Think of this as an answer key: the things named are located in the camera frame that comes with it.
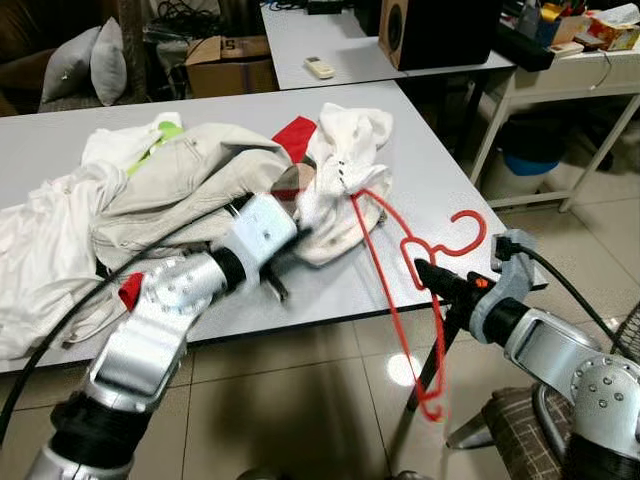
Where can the plain white shirt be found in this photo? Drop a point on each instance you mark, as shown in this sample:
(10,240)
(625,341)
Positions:
(345,150)

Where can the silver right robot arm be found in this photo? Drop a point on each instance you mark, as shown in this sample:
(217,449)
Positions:
(600,400)

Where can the black table leg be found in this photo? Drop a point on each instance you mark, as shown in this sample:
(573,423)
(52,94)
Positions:
(432,360)

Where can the red garment with white stripe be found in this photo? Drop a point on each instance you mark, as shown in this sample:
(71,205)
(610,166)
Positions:
(296,135)

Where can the blue and white bucket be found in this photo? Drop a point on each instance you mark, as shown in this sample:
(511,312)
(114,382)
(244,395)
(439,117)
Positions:
(535,165)

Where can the plaid cushioned chair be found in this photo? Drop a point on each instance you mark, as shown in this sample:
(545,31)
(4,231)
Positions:
(525,440)

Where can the grey floor fan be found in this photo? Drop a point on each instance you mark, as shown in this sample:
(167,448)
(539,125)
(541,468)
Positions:
(630,335)

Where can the white remote control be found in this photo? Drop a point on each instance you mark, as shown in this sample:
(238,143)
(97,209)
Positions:
(320,67)

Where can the open brown cardboard box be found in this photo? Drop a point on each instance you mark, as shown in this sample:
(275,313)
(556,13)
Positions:
(230,70)

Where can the white side desk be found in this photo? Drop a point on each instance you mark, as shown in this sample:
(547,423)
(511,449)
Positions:
(560,85)

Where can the black soundbar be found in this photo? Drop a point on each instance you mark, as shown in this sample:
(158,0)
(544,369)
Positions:
(525,48)

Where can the black speaker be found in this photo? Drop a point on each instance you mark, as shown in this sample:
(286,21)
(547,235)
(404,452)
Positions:
(440,30)

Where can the white garment with green label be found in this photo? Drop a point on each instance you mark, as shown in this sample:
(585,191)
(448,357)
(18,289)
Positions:
(50,230)

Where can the grey pillow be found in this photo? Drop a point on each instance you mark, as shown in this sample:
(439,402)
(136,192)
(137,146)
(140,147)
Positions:
(70,65)
(110,60)

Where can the gold metallic can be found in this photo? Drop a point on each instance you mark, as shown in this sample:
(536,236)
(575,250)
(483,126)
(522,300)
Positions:
(552,12)

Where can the yellow red tissue box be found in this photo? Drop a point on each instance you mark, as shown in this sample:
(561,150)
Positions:
(615,35)

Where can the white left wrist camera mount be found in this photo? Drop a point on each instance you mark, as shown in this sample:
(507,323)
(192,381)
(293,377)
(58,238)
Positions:
(262,232)

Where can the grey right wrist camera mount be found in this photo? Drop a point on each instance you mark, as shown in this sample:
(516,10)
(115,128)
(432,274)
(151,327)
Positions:
(510,265)

